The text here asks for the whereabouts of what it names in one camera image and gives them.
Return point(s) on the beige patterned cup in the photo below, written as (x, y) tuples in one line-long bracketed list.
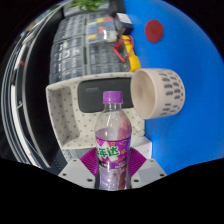
[(160, 93)]

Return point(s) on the black box with white label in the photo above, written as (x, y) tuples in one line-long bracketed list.
[(124, 21)]

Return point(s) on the clear organizer with colourful parts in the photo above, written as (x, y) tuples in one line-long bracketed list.
[(100, 30)]

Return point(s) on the green potted plant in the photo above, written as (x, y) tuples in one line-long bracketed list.
[(88, 4)]

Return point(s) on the flat round red coaster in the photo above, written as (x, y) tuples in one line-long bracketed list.
[(154, 30)]

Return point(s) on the white perforated tray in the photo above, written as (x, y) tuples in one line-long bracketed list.
[(71, 123)]

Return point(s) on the black rounded case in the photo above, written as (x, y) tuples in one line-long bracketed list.
[(91, 96)]

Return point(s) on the yellow meter with red leads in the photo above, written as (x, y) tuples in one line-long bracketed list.
[(133, 56)]

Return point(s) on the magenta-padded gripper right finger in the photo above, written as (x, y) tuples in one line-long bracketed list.
[(137, 163)]

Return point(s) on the grey small-drawer cabinet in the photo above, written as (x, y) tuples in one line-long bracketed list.
[(70, 60), (71, 26)]

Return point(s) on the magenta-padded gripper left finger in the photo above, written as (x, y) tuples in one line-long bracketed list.
[(89, 163)]

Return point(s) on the clear bottle with purple cap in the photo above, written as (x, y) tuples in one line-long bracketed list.
[(113, 150)]

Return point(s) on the black flat case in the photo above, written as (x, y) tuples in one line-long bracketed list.
[(116, 6)]

